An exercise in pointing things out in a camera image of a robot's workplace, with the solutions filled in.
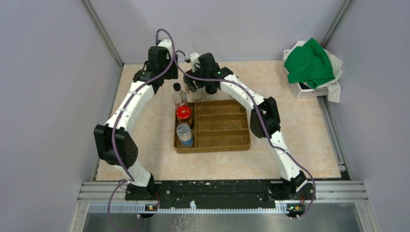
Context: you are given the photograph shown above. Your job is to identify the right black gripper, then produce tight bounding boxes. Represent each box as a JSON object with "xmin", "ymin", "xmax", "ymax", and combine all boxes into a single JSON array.
[{"xmin": 184, "ymin": 65, "xmax": 209, "ymax": 93}]

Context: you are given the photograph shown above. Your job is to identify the tall glass sauce bottle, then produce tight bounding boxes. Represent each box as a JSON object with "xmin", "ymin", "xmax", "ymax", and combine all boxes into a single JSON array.
[{"xmin": 173, "ymin": 83, "xmax": 188, "ymax": 110}]

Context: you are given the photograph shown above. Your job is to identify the red lid sauce jar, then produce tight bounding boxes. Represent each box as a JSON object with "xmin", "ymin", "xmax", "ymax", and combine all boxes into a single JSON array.
[{"xmin": 176, "ymin": 105, "xmax": 193, "ymax": 128}]

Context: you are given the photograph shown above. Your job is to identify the woven bamboo divided tray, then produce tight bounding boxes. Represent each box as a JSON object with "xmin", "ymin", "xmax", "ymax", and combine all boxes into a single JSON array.
[{"xmin": 174, "ymin": 100, "xmax": 251, "ymax": 154}]

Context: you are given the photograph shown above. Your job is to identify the silver lid jar blue label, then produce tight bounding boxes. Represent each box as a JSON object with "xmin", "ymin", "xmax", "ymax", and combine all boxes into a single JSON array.
[{"xmin": 176, "ymin": 123, "xmax": 193, "ymax": 148}]

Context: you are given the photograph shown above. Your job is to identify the white plastic basket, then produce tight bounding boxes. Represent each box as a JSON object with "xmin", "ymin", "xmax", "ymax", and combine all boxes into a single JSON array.
[{"xmin": 291, "ymin": 83, "xmax": 328, "ymax": 99}]

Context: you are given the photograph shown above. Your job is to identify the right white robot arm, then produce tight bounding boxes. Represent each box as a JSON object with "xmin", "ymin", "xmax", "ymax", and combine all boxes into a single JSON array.
[{"xmin": 184, "ymin": 53, "xmax": 307, "ymax": 199}]

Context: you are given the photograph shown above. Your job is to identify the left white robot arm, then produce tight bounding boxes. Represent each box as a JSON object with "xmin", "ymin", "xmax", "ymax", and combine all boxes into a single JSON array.
[{"xmin": 93, "ymin": 43, "xmax": 178, "ymax": 200}]

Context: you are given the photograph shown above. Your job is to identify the black cap shaker front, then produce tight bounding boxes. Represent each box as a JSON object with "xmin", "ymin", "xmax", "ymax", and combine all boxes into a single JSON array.
[{"xmin": 205, "ymin": 93, "xmax": 219, "ymax": 101}]

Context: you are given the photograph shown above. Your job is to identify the clear jar silver lid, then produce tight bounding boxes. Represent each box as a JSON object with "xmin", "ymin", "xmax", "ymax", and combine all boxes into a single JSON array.
[{"xmin": 189, "ymin": 90, "xmax": 203, "ymax": 102}]

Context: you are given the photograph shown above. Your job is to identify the green cloth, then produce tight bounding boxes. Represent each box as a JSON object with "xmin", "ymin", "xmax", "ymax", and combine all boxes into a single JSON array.
[{"xmin": 284, "ymin": 38, "xmax": 335, "ymax": 88}]

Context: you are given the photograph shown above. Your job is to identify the white cloth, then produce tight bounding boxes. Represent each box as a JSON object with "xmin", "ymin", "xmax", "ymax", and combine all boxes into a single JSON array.
[{"xmin": 282, "ymin": 41, "xmax": 343, "ymax": 103}]

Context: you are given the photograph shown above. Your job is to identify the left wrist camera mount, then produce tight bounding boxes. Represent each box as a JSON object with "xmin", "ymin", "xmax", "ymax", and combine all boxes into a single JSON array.
[{"xmin": 157, "ymin": 39, "xmax": 173, "ymax": 53}]

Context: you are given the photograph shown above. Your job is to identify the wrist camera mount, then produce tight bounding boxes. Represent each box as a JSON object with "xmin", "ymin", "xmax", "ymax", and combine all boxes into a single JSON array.
[
  {"xmin": 157, "ymin": 39, "xmax": 173, "ymax": 53},
  {"xmin": 189, "ymin": 53, "xmax": 201, "ymax": 73}
]

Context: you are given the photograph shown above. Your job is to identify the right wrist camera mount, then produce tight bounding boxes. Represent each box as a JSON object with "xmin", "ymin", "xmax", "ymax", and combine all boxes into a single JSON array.
[{"xmin": 189, "ymin": 53, "xmax": 201, "ymax": 73}]

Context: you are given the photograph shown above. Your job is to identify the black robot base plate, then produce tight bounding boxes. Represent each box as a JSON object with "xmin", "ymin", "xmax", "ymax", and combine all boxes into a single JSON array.
[{"xmin": 125, "ymin": 179, "xmax": 314, "ymax": 210}]

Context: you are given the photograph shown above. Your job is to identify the aluminium frame rail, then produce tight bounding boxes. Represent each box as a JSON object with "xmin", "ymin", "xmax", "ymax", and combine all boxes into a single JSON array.
[{"xmin": 70, "ymin": 96, "xmax": 379, "ymax": 232}]

